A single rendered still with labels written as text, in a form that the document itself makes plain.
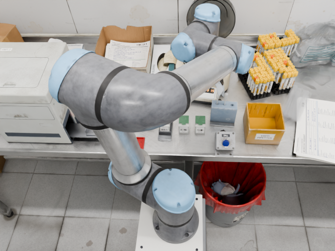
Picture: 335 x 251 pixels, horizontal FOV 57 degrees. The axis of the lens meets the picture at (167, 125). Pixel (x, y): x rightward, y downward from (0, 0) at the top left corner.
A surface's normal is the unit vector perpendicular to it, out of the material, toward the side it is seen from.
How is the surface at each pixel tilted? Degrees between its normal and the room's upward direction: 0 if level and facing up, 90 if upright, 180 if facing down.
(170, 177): 6
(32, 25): 90
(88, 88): 40
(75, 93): 59
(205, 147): 0
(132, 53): 2
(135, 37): 87
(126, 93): 29
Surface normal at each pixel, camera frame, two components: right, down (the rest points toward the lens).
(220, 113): -0.14, 0.80
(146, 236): -0.04, -0.65
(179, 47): -0.55, 0.66
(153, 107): 0.44, 0.23
